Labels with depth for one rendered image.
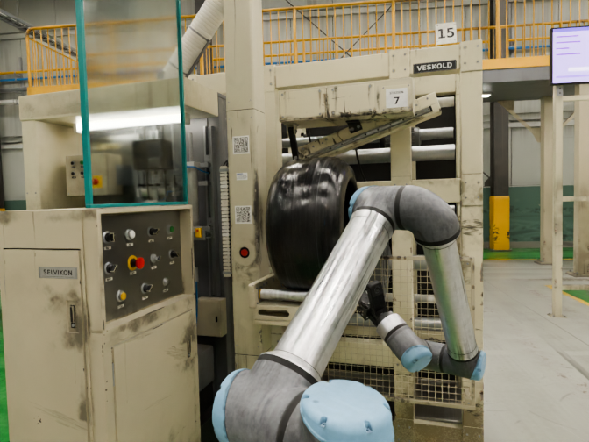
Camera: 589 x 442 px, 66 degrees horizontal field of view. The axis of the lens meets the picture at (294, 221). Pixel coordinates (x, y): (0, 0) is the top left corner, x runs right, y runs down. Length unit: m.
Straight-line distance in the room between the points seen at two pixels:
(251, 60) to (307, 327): 1.28
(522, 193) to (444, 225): 10.34
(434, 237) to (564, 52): 4.35
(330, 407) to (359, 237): 0.45
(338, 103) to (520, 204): 9.61
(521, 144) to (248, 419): 11.00
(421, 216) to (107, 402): 1.07
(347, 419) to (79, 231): 1.02
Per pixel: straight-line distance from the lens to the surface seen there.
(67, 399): 1.66
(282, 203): 1.65
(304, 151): 2.23
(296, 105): 2.13
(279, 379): 0.88
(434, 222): 1.14
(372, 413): 0.77
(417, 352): 1.43
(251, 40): 1.98
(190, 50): 2.45
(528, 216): 11.53
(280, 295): 1.80
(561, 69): 5.33
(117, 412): 1.62
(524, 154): 11.60
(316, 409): 0.77
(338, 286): 1.00
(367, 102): 2.06
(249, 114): 1.91
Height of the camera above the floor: 1.29
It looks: 3 degrees down
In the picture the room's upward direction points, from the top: 1 degrees counter-clockwise
